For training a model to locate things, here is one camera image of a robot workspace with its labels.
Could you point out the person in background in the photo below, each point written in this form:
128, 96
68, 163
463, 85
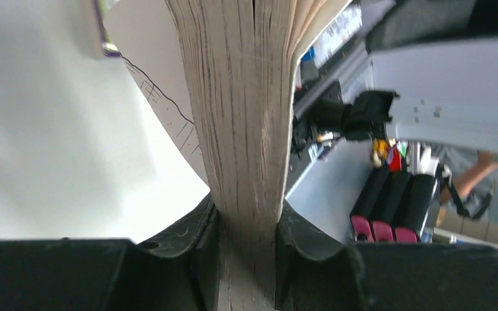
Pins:
473, 175

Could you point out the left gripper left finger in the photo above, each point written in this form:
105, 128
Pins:
177, 269

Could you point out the black battery packs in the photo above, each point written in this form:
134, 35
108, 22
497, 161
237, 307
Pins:
392, 207

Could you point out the green puzzle book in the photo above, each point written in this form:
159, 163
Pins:
240, 60

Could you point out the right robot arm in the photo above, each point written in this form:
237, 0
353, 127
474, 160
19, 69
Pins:
435, 65

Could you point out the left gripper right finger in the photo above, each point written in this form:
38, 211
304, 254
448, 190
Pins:
316, 272

